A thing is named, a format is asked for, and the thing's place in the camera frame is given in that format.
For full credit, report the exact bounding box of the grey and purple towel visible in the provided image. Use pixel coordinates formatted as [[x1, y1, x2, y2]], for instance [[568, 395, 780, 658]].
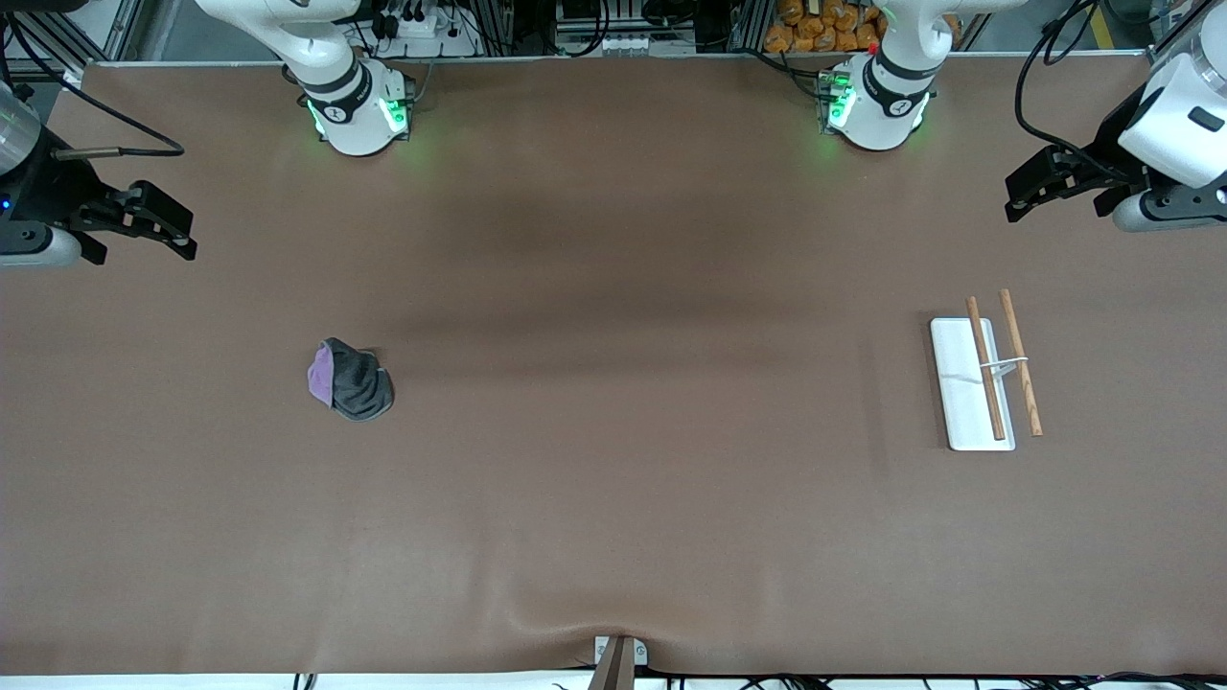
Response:
[[307, 336, 396, 423]]

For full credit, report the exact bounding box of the white rack with wooden bars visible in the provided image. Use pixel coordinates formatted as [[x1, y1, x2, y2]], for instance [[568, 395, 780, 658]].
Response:
[[929, 288, 1045, 452]]

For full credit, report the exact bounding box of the pile of orange objects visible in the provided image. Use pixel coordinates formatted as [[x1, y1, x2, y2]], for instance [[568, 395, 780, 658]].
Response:
[[764, 0, 962, 55]]

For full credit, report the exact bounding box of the white power strip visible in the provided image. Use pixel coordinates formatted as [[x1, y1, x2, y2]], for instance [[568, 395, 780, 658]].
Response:
[[369, 0, 476, 58]]

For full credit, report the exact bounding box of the white connector block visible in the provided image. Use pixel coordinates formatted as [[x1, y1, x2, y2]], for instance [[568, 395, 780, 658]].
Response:
[[554, 27, 664, 58]]

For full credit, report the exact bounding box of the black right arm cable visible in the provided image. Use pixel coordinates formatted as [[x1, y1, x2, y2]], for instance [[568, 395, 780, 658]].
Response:
[[0, 14, 185, 159]]

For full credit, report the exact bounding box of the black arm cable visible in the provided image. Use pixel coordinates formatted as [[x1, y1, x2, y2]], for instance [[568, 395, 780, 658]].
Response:
[[0, 14, 185, 159], [1014, 0, 1166, 185]]

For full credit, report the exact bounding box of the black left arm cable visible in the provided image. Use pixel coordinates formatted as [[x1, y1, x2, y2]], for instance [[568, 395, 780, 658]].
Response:
[[1014, 0, 1166, 185]]

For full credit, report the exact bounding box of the aluminium frame profile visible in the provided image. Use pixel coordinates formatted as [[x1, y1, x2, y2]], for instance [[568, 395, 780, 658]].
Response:
[[0, 0, 147, 66], [1146, 0, 1227, 60]]

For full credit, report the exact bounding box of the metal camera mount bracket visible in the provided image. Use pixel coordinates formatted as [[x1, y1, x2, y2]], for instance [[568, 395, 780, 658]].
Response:
[[592, 634, 649, 690]]

